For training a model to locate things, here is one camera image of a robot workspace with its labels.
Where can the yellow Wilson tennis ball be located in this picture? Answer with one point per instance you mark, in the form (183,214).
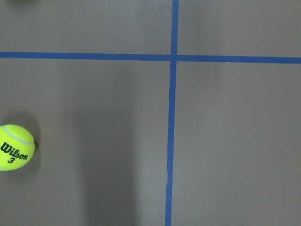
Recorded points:
(17,147)

